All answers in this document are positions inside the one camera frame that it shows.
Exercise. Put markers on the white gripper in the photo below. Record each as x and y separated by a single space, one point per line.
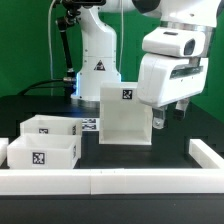
163 80

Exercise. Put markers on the white drawer cabinet frame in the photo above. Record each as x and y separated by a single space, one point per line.
123 119

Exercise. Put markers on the white drawer box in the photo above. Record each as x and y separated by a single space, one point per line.
44 151
54 125

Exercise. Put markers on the white front drawer box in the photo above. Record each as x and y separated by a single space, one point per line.
44 151

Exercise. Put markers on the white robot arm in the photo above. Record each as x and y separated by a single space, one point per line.
99 40

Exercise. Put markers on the marker tag sheet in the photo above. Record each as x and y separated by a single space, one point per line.
90 124

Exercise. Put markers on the white right border rail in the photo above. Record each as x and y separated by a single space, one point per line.
205 156

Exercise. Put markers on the white border rail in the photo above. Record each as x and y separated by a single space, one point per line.
112 181
205 156
3 149

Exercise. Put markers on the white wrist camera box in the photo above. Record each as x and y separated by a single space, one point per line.
174 42

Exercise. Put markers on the white front border rail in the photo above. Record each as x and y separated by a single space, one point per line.
112 181

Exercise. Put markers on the white left border rail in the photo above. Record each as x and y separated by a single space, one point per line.
3 149

